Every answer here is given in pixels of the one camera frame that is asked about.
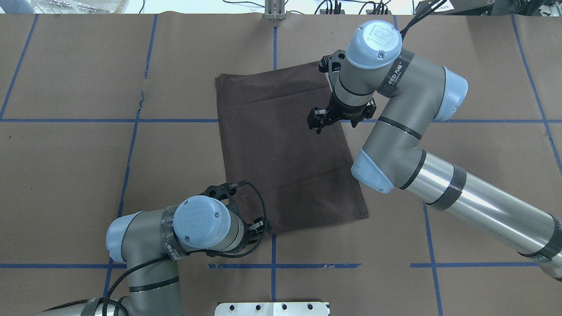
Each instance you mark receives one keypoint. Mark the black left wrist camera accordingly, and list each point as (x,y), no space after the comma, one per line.
(225,191)

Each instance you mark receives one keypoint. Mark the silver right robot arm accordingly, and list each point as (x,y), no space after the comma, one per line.
(460,127)

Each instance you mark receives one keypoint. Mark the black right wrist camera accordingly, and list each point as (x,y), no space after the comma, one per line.
(331,64)

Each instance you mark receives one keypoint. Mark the white metal base plate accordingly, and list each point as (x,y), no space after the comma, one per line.
(273,309)

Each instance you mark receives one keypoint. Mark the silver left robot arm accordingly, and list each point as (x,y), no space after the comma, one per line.
(151,243)

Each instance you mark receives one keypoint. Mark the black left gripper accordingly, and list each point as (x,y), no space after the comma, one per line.
(257,226)

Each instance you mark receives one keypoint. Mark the grey aluminium post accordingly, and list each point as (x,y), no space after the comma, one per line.
(274,10)

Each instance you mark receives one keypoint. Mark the dark brown t-shirt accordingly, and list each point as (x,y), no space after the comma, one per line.
(304,178)

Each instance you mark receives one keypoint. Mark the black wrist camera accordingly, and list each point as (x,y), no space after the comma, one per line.
(331,64)
(225,191)

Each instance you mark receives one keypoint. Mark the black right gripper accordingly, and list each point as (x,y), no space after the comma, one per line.
(346,110)

